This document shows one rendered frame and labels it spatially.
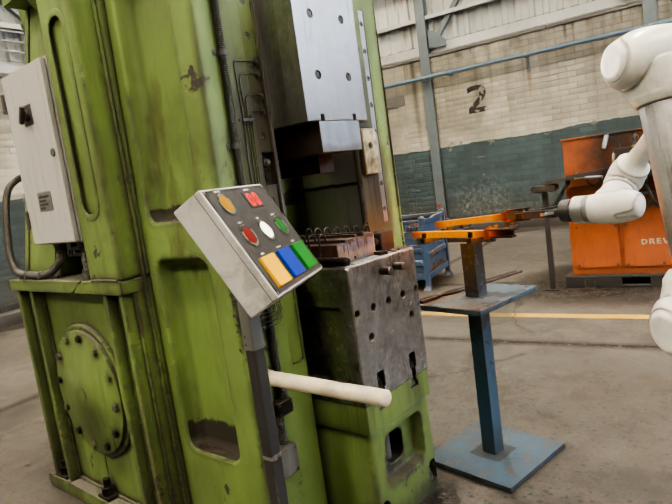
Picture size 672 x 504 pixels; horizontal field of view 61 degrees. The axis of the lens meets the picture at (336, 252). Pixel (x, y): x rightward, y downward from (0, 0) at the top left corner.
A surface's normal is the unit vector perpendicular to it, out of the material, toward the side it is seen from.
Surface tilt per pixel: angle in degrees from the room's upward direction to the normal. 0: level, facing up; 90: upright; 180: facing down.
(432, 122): 90
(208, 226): 90
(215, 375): 90
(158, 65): 89
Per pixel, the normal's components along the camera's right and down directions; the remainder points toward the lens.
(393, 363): 0.76, -0.02
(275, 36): -0.63, 0.18
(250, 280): -0.26, 0.16
